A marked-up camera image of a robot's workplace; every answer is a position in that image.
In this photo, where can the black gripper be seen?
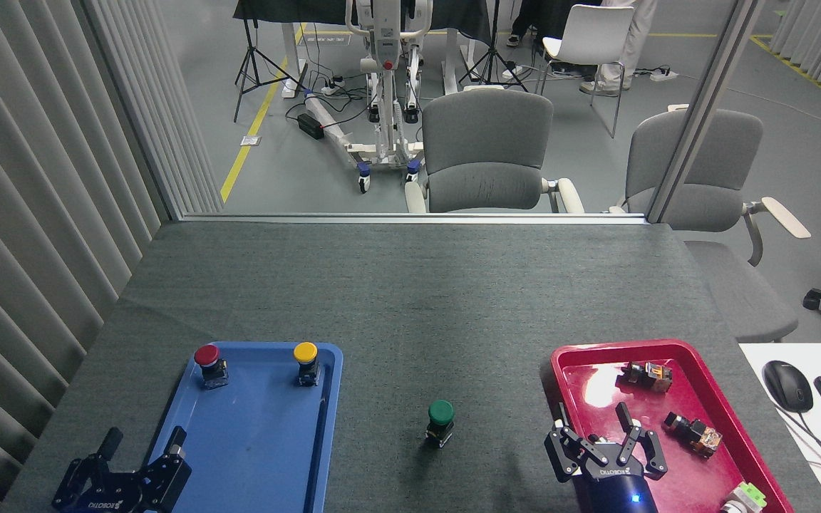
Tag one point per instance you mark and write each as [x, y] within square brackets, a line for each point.
[118, 495]
[621, 491]

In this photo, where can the green push button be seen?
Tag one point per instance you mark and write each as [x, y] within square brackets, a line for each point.
[440, 413]

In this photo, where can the red push button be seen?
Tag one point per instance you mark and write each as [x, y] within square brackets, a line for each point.
[207, 355]

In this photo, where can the yellow push button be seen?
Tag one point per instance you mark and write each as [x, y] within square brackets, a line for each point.
[305, 352]

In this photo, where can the red plastic tray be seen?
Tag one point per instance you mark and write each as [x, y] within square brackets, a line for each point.
[695, 484]

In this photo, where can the blue plastic tray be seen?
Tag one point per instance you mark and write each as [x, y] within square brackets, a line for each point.
[254, 456]

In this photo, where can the black computer mouse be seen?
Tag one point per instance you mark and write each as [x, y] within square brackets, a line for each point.
[788, 385]

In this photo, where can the dark grey table cloth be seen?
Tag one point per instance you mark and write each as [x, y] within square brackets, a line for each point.
[417, 299]

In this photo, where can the grey chair with armrests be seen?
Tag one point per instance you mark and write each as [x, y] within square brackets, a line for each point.
[724, 171]
[485, 157]

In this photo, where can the metal floor plate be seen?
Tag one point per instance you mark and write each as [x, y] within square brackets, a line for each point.
[250, 140]

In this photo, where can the black power box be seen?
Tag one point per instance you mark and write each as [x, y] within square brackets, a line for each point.
[309, 126]

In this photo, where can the white power strip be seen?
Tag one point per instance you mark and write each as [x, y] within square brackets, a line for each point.
[332, 87]
[663, 74]

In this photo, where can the black tripod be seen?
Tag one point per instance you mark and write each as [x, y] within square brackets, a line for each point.
[247, 50]
[494, 50]

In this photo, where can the person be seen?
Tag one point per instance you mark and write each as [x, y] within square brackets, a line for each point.
[638, 35]
[521, 18]

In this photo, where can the white plastic chair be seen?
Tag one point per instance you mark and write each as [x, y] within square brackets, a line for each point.
[592, 32]

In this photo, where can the white stand on wheels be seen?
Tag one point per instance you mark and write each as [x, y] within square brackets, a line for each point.
[385, 43]

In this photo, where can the black covered table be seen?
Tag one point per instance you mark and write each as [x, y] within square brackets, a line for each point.
[289, 11]

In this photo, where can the silver knob switch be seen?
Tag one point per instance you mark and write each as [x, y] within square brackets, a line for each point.
[594, 439]

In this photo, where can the black and orange switch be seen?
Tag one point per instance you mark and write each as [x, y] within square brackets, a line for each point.
[695, 433]

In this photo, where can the black switch with orange lens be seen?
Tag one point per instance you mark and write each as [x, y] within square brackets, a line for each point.
[649, 374]

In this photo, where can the green and white switch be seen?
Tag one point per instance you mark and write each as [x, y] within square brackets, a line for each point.
[745, 497]

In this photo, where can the silver table rail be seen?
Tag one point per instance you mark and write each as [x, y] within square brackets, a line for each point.
[410, 218]

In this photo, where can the silver post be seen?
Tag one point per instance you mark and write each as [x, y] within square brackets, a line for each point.
[710, 107]

